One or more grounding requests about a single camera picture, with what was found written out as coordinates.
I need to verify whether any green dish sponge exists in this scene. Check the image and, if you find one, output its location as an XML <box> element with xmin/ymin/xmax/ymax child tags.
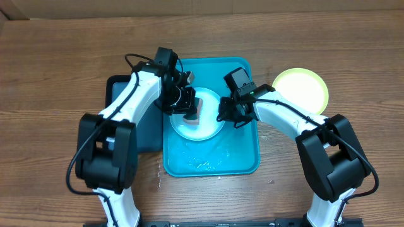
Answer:
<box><xmin>182</xmin><ymin>98</ymin><xmax>203</xmax><ymax>125</ymax></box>

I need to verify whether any light blue plate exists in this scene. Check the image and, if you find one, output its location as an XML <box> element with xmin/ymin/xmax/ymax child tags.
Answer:
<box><xmin>169</xmin><ymin>87</ymin><xmax>224</xmax><ymax>141</ymax></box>

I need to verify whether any yellow-green plate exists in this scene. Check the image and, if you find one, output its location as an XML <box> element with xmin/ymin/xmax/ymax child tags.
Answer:
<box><xmin>272</xmin><ymin>68</ymin><xmax>329</xmax><ymax>115</ymax></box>

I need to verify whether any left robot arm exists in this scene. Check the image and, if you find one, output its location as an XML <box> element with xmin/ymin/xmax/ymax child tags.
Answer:
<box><xmin>66</xmin><ymin>61</ymin><xmax>197</xmax><ymax>226</ymax></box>

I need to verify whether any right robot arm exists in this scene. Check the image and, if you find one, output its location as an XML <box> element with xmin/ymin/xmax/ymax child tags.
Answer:
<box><xmin>217</xmin><ymin>83</ymin><xmax>374</xmax><ymax>226</ymax></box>

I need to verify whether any black water tray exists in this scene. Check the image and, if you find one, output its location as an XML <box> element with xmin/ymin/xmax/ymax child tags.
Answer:
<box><xmin>105</xmin><ymin>75</ymin><xmax>163</xmax><ymax>153</ymax></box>

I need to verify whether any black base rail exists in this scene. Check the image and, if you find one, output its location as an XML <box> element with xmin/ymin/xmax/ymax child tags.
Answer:
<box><xmin>83</xmin><ymin>218</ymin><xmax>364</xmax><ymax>227</ymax></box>

